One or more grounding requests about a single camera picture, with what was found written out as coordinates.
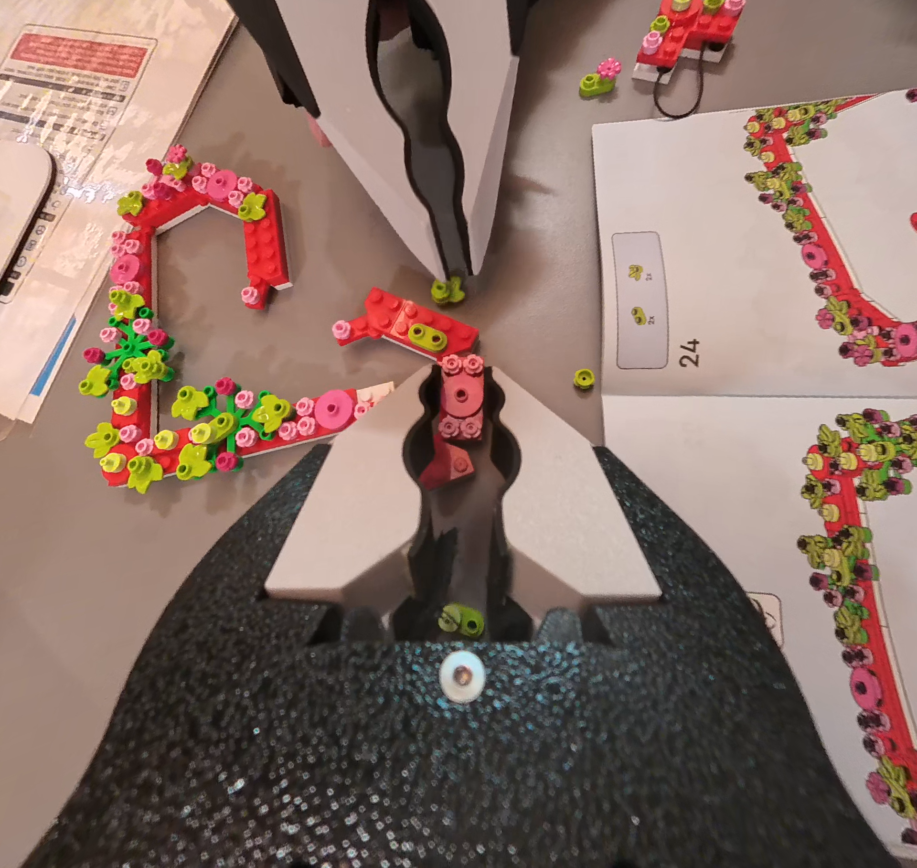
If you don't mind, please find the large red lego heart section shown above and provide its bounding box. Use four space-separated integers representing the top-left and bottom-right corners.
80 143 396 498

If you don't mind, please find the clear plastic bag with papers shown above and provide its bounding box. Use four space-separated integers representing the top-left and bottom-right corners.
0 0 239 442

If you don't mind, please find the lego instruction booklet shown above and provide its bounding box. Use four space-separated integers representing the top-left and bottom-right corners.
591 87 917 858

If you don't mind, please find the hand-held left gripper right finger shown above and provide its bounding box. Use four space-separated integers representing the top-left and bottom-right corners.
488 365 663 612

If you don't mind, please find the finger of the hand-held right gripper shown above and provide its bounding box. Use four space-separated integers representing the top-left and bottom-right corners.
254 0 459 280
407 0 522 278

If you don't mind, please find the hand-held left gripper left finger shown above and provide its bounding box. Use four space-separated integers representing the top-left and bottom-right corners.
264 365 441 607

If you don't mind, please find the small red lego heart section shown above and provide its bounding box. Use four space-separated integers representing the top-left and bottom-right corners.
331 286 497 491

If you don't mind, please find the lime plate with pink flower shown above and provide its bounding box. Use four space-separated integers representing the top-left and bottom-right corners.
579 58 623 100

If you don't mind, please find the red lego hanger piece with cord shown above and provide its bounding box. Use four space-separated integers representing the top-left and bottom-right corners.
632 0 747 120

